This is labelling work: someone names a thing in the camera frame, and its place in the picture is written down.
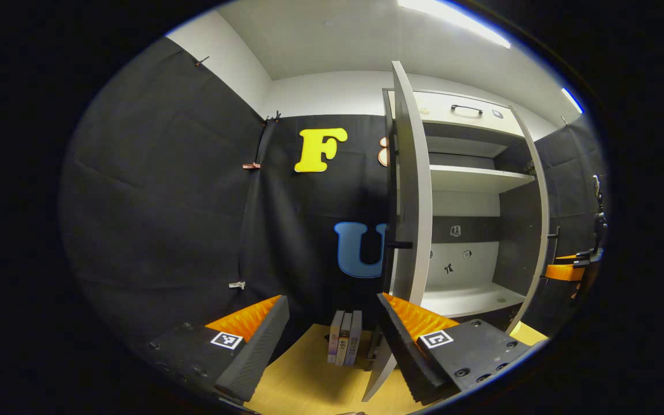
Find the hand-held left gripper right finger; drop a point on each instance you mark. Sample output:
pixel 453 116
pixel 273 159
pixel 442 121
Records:
pixel 401 351

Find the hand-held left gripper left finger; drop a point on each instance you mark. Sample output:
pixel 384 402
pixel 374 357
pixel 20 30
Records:
pixel 257 351

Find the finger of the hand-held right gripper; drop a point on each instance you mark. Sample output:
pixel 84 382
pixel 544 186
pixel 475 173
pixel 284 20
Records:
pixel 565 273
pixel 575 259

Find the white cabinet door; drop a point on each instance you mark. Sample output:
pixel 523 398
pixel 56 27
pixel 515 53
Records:
pixel 407 173
pixel 544 213

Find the white cabinet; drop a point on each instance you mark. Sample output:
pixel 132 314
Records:
pixel 464 202

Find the white cabinet shelf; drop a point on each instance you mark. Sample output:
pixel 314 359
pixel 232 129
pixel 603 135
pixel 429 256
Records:
pixel 470 178

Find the white cabinet drawer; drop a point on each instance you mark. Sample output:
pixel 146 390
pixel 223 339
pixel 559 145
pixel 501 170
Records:
pixel 453 120

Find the black stand pole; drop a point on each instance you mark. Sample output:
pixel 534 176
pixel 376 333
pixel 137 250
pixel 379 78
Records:
pixel 599 222

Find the grey spine book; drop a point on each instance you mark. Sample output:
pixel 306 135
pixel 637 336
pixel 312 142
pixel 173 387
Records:
pixel 354 340

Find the dark spine book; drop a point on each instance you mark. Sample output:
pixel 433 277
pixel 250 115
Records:
pixel 344 340

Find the white spine book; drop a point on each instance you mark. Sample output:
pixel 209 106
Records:
pixel 335 337

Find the silver spring clip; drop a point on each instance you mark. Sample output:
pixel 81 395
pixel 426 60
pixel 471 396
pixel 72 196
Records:
pixel 237 285

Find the black backdrop cloth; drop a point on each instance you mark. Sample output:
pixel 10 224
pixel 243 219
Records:
pixel 574 184
pixel 153 202

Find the small ceiling light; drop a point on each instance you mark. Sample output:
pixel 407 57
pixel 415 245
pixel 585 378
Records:
pixel 572 100

